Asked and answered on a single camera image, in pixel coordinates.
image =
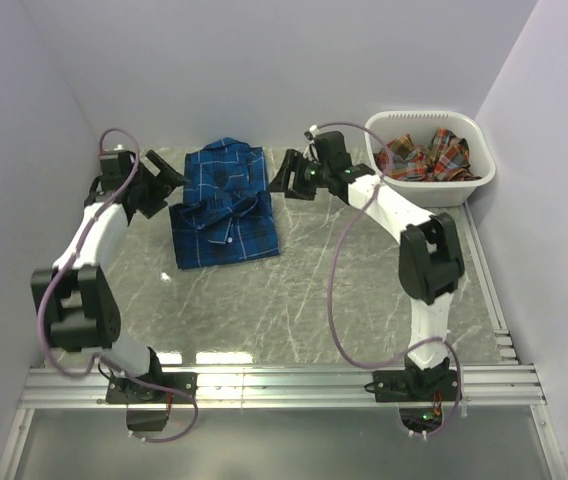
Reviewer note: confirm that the blue plaid long sleeve shirt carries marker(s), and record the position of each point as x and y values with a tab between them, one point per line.
226	214

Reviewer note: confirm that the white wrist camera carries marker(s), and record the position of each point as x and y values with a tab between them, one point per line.
312	133
115	168

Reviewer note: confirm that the red plaid shirt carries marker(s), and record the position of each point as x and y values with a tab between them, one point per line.
446	158

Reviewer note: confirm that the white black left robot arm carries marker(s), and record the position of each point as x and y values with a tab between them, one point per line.
76	309

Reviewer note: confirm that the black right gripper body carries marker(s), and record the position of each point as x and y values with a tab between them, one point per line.
309	175

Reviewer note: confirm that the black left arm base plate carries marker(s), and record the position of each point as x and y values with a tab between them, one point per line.
123	391

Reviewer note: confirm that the white plastic laundry basket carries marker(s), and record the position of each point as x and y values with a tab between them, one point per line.
421	125

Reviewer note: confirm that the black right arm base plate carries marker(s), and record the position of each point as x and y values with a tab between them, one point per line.
408	386

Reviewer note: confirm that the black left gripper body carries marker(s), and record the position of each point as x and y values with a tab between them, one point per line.
152	190

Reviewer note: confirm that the aluminium mounting rail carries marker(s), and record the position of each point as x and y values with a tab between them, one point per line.
297	387

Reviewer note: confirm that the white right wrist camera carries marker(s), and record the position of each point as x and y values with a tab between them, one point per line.
312	133

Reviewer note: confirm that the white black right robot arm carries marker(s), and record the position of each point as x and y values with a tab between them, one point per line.
430	261

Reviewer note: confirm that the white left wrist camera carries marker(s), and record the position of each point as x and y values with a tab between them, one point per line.
115	168

